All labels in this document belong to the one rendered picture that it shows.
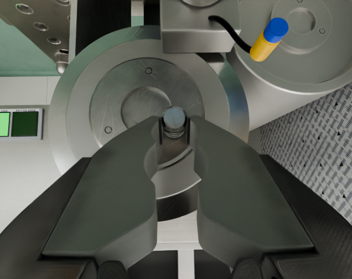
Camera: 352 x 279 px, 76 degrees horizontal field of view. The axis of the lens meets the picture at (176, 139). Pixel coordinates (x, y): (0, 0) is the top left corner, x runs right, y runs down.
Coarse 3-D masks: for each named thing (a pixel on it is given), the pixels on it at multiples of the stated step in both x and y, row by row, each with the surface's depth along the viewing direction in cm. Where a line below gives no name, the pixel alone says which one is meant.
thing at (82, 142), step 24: (120, 48) 16; (144, 48) 16; (96, 72) 16; (192, 72) 16; (72, 96) 16; (216, 96) 16; (72, 120) 15; (216, 120) 16; (72, 144) 15; (96, 144) 15; (168, 168) 15; (192, 168) 15; (168, 192) 15
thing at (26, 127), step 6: (18, 114) 49; (24, 114) 49; (30, 114) 49; (36, 114) 49; (18, 120) 48; (24, 120) 48; (30, 120) 48; (36, 120) 48; (18, 126) 48; (24, 126) 48; (30, 126) 48; (36, 126) 48; (12, 132) 48; (18, 132) 48; (24, 132) 48; (30, 132) 48
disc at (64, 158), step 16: (112, 32) 17; (128, 32) 17; (144, 32) 17; (160, 32) 17; (96, 48) 17; (80, 64) 17; (224, 64) 17; (64, 80) 17; (224, 80) 17; (64, 96) 16; (240, 96) 17; (64, 112) 16; (240, 112) 17; (48, 128) 16; (64, 128) 16; (240, 128) 16; (64, 144) 16; (64, 160) 16; (192, 192) 16; (160, 208) 16; (176, 208) 16; (192, 208) 16
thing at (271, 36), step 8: (216, 16) 13; (224, 24) 12; (272, 24) 9; (280, 24) 9; (232, 32) 12; (264, 32) 9; (272, 32) 9; (280, 32) 9; (240, 40) 12; (256, 40) 10; (264, 40) 10; (272, 40) 9; (280, 40) 10; (248, 48) 11; (256, 48) 10; (264, 48) 10; (272, 48) 10; (256, 56) 11; (264, 56) 11
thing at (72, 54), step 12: (72, 0) 18; (84, 0) 20; (96, 0) 23; (108, 0) 27; (72, 12) 18; (84, 12) 19; (96, 12) 23; (108, 12) 27; (72, 24) 18; (84, 24) 19; (96, 24) 23; (108, 24) 27; (120, 24) 34; (72, 36) 18; (84, 36) 19; (96, 36) 23; (72, 48) 17; (84, 48) 19
